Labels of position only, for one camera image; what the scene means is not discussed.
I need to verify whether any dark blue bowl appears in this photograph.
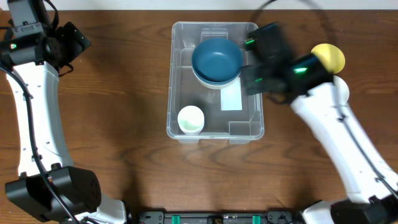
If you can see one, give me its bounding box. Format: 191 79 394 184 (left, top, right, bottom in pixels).
192 66 241 90
192 38 244 73

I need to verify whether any dark blue bowl front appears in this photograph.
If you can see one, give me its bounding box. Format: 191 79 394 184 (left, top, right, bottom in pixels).
192 66 241 90

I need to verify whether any beige bowl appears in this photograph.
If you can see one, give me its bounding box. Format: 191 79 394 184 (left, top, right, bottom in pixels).
195 73 240 90

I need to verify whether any cream cup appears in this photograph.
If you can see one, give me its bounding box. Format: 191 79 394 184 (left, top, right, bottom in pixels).
177 105 205 134

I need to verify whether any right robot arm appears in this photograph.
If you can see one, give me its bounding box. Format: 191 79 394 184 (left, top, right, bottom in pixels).
241 23 397 223

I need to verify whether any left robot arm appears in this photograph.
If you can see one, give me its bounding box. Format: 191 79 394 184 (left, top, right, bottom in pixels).
1 0 128 223

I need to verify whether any white label in container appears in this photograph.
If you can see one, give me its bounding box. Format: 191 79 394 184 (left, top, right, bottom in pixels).
220 77 243 111

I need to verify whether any yellow bowl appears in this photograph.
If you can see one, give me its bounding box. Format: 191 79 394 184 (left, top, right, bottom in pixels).
311 44 346 74

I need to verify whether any white bowl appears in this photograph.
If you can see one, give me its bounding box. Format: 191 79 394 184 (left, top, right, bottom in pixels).
334 75 349 105

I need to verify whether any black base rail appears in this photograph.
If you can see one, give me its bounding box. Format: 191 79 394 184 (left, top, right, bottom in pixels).
137 210 303 224

